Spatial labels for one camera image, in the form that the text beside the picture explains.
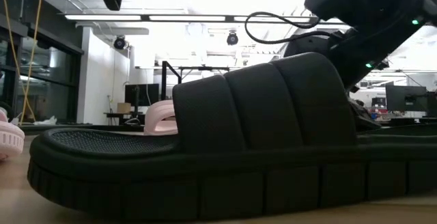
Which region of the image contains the black aluminium rig frame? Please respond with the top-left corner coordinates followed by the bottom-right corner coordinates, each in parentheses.
top-left (18, 116), bottom-right (437, 133)

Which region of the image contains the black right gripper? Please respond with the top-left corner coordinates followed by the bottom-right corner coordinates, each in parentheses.
top-left (283, 29), bottom-right (346, 64)

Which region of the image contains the dark background desk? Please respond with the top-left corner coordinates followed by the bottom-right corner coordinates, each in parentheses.
top-left (104, 111), bottom-right (146, 126)

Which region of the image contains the black rubber slide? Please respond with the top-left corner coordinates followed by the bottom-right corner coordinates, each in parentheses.
top-left (27, 51), bottom-right (437, 222)

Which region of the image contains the black computer monitor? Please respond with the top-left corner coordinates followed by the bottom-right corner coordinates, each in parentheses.
top-left (426, 92), bottom-right (437, 117)
top-left (385, 85), bottom-right (428, 113)
top-left (124, 83), bottom-right (160, 120)

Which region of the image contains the white plastic bag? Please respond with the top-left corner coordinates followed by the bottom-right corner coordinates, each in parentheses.
top-left (33, 115), bottom-right (58, 126)

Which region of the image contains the pink rubber slide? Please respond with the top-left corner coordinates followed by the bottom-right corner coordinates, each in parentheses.
top-left (143, 99), bottom-right (179, 137)
top-left (0, 109), bottom-right (26, 160)

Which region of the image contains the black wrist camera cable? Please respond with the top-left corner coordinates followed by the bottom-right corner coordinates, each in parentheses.
top-left (244, 11), bottom-right (342, 45)

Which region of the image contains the long ceiling light bar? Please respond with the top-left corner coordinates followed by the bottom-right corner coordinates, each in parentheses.
top-left (64, 13), bottom-right (320, 23)

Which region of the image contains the black ceiling spot lamp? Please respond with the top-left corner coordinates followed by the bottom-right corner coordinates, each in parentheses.
top-left (226, 31), bottom-right (240, 46)
top-left (113, 35), bottom-right (128, 51)

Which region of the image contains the yellow cable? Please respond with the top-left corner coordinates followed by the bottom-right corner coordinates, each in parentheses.
top-left (0, 0), bottom-right (45, 126)

